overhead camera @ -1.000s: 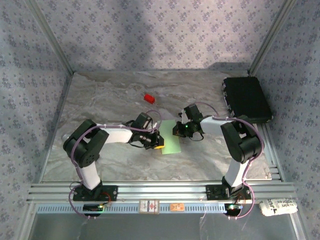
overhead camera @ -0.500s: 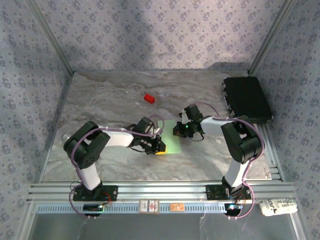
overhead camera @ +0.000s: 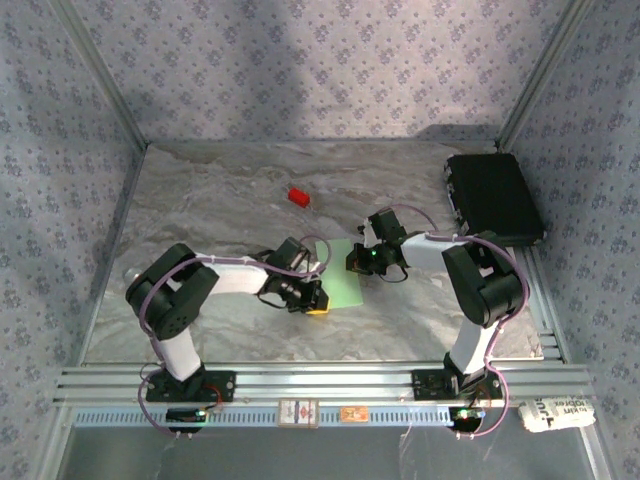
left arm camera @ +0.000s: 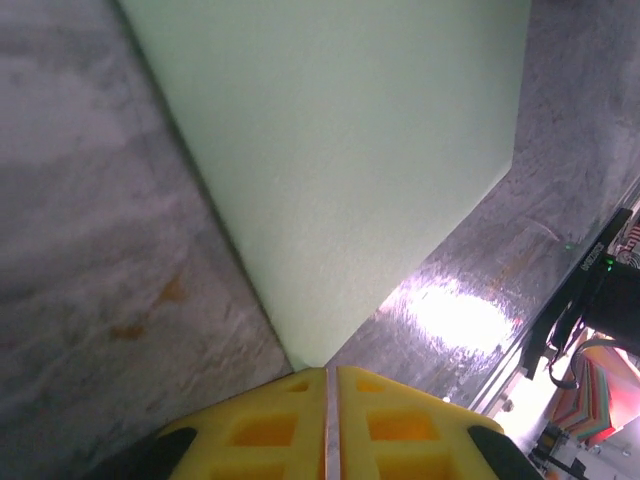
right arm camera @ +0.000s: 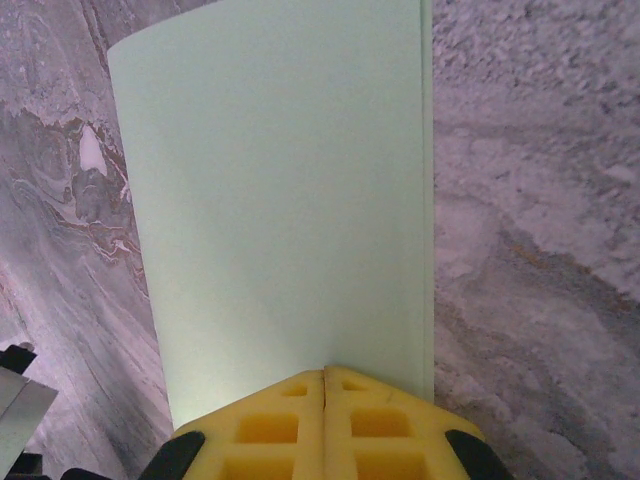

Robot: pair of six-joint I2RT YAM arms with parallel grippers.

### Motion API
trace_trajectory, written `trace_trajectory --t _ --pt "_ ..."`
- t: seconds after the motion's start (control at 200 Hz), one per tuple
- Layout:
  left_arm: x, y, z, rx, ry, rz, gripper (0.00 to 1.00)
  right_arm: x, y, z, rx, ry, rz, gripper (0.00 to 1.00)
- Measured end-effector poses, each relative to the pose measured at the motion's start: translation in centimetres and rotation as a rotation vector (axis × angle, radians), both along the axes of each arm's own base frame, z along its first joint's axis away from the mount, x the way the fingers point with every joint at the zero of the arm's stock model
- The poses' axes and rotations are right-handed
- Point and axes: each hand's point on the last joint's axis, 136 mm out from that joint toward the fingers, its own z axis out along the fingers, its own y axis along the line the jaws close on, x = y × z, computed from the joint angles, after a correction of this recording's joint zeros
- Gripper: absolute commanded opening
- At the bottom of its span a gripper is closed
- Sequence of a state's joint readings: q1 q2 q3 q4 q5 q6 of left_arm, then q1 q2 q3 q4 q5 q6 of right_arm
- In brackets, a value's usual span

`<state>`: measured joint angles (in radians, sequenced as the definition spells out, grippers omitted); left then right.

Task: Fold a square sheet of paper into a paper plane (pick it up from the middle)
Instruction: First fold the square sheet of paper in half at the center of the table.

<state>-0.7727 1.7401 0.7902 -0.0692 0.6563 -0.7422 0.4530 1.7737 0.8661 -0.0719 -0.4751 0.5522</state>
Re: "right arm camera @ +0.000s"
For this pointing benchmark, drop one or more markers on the black-yellow right gripper left finger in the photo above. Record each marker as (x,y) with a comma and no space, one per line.
(280,450)

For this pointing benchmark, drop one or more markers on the black-yellow right gripper right finger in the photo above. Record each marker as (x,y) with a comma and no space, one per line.
(380,450)

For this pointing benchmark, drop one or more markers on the light green paper sheet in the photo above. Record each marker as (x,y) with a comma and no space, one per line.
(275,200)

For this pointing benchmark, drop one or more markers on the long aluminium base rail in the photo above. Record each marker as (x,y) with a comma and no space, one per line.
(20,405)

